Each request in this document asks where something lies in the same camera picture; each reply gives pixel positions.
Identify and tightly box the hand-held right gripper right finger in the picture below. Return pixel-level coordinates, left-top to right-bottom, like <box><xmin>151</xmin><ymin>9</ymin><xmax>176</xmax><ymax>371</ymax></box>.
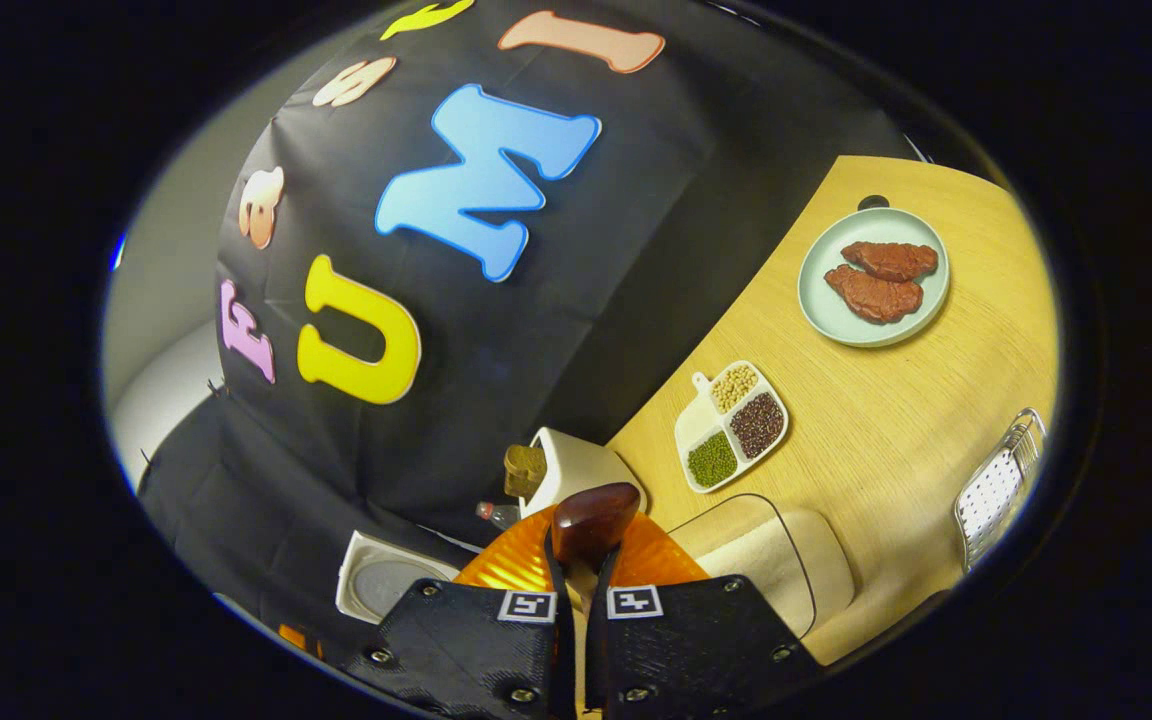
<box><xmin>586</xmin><ymin>510</ymin><xmax>822</xmax><ymax>716</ymax></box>

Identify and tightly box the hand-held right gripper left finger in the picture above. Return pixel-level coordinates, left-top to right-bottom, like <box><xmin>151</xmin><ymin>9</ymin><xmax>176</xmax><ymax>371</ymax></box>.
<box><xmin>351</xmin><ymin>505</ymin><xmax>577</xmax><ymax>716</ymax></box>

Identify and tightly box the white rice cooker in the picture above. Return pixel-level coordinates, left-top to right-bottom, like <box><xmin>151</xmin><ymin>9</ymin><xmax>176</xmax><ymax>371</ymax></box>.
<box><xmin>336</xmin><ymin>530</ymin><xmax>462</xmax><ymax>626</ymax></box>

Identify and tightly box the brown wooden spoon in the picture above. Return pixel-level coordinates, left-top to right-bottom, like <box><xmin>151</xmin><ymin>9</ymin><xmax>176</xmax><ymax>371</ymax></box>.
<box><xmin>548</xmin><ymin>482</ymin><xmax>643</xmax><ymax>641</ymax></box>

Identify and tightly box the brown bread slice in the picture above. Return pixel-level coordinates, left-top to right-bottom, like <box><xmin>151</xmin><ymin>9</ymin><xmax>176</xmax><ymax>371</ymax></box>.
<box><xmin>503</xmin><ymin>443</ymin><xmax>548</xmax><ymax>499</ymax></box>

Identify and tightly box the white toaster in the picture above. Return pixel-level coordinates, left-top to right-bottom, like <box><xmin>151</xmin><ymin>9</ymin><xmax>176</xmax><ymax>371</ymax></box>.
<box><xmin>519</xmin><ymin>427</ymin><xmax>649</xmax><ymax>521</ymax></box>

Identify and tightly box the white divided bean dish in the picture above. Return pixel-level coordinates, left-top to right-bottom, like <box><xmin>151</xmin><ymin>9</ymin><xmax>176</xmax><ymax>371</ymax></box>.
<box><xmin>674</xmin><ymin>360</ymin><xmax>790</xmax><ymax>494</ymax></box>

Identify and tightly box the pale green plate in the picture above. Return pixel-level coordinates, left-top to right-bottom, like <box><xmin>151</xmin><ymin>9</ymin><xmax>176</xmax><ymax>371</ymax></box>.
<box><xmin>797</xmin><ymin>207</ymin><xmax>951</xmax><ymax>348</ymax></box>

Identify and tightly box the black backdrop cloth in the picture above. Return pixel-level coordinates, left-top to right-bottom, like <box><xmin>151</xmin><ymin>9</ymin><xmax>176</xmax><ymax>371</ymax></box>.
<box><xmin>136</xmin><ymin>0</ymin><xmax>922</xmax><ymax>651</ymax></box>

